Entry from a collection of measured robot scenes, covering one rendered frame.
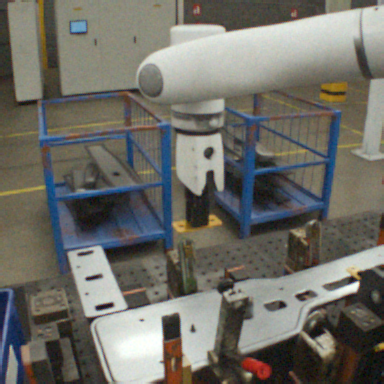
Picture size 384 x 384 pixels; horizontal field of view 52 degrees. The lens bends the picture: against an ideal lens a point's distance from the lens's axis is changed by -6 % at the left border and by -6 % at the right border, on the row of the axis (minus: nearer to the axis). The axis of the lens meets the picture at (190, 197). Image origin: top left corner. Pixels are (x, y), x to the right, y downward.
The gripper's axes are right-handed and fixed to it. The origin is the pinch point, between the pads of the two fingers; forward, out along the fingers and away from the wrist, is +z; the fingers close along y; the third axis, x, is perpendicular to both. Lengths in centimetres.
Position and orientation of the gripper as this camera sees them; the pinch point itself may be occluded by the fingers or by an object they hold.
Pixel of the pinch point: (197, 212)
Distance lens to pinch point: 73.4
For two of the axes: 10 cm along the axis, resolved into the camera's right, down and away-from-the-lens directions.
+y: -3.9, -3.8, 8.4
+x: -9.2, 1.6, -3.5
